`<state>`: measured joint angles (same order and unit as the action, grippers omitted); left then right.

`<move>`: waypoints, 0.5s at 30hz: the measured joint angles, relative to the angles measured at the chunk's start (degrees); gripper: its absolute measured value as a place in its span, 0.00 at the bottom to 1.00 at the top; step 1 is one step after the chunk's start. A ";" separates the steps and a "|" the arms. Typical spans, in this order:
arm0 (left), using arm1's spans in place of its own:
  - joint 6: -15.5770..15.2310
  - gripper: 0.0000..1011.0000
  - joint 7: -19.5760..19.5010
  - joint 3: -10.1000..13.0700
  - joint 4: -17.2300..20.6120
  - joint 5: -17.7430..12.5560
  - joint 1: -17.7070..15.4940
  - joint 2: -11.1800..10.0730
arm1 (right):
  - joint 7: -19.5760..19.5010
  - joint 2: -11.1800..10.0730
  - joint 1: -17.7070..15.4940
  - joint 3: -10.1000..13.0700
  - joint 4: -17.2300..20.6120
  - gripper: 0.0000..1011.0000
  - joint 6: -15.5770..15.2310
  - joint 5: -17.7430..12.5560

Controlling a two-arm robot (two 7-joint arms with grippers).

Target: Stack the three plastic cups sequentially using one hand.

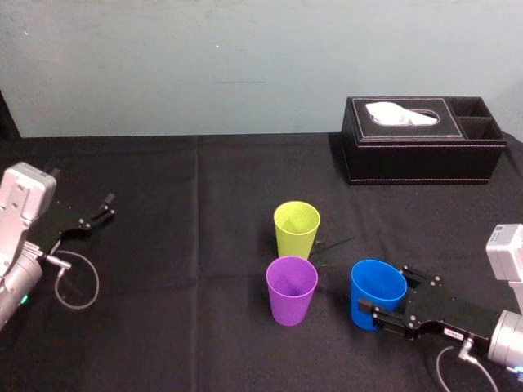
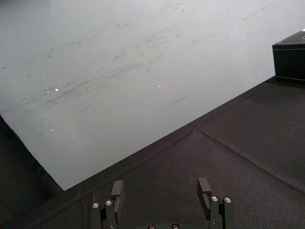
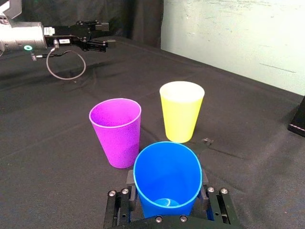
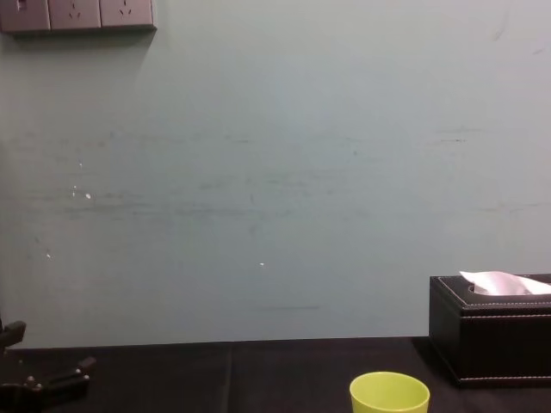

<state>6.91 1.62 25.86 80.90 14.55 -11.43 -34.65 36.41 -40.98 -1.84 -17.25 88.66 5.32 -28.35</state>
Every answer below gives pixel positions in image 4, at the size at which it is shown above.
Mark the white paper tissue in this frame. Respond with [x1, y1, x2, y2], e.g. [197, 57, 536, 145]
[458, 270, 551, 298]

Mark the grey wall socket plate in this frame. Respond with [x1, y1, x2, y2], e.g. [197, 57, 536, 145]
[47, 0, 102, 31]
[99, 0, 158, 31]

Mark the black table cloth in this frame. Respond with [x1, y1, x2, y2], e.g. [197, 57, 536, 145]
[0, 336, 551, 413]

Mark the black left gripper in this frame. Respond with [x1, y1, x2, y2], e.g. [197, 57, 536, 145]
[0, 320, 97, 413]

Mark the green plastic cup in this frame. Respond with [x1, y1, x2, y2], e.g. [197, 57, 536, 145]
[349, 371, 431, 413]

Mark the grey wall switch plate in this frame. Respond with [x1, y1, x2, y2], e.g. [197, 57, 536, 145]
[0, 0, 52, 34]

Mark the black leather tissue box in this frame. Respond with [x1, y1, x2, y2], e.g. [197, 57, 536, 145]
[428, 273, 551, 389]

